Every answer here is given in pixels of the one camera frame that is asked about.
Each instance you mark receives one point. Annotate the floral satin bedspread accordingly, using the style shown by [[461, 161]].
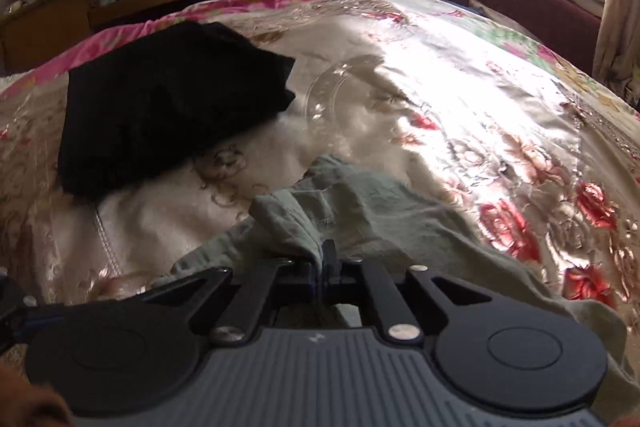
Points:
[[450, 117]]

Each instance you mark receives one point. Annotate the maroon sofa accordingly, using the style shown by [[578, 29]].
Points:
[[500, 2]]

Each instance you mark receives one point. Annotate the green pants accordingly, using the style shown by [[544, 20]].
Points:
[[390, 217]]

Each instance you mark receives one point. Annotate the person's left hand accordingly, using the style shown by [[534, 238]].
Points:
[[30, 399]]

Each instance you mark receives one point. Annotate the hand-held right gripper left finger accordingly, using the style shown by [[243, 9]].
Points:
[[310, 274]]

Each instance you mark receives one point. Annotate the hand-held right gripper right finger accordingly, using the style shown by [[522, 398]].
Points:
[[330, 269]]

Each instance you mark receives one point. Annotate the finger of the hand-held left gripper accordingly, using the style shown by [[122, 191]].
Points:
[[15, 302]]

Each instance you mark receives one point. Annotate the clear plastic plate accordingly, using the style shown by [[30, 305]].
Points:
[[340, 97]]

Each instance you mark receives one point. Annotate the folded black garment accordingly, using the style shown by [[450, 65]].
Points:
[[165, 107]]

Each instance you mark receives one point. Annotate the beige patterned curtain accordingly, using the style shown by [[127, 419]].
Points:
[[620, 7]]

